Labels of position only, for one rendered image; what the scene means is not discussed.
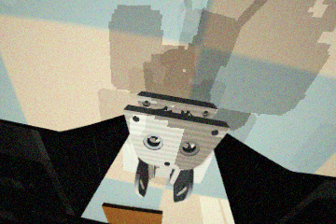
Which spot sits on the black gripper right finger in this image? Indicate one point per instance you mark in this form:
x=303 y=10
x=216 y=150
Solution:
x=261 y=191

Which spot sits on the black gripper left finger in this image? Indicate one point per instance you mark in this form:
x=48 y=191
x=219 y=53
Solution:
x=76 y=160

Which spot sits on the brown flat rectangular plate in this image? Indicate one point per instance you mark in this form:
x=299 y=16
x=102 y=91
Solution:
x=123 y=214

